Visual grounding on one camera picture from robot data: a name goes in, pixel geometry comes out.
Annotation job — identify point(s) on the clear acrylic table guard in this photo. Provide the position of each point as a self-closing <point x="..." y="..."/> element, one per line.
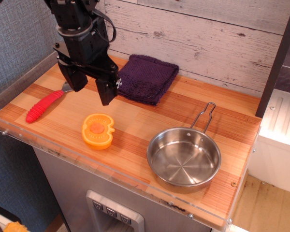
<point x="125" y="162"/>

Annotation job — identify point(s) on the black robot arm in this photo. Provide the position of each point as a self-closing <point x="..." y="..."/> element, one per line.
<point x="72" y="14"/>

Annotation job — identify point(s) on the white toy sink unit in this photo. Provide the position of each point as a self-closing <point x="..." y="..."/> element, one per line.
<point x="270" y="158"/>

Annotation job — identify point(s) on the red handled metal spoon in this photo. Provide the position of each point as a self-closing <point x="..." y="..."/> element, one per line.
<point x="40" y="107"/>

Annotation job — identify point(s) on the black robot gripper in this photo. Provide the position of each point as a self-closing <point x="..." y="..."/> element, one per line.
<point x="84" y="53"/>

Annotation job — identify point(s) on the orange object bottom left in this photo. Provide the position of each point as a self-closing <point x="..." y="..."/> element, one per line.
<point x="15" y="227"/>

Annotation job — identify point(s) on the dark grey vertical post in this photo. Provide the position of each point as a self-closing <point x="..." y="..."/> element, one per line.
<point x="274" y="73"/>

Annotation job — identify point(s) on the folded purple cloth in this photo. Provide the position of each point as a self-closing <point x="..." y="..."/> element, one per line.
<point x="146" y="79"/>

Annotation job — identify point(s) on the grey toy fridge cabinet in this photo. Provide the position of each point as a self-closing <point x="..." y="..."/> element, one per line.
<point x="92" y="201"/>

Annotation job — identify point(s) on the orange toy pumpkin half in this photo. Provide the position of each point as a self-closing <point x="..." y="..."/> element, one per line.
<point x="97" y="131"/>

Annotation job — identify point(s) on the small steel pan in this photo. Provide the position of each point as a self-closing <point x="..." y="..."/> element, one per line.
<point x="184" y="160"/>

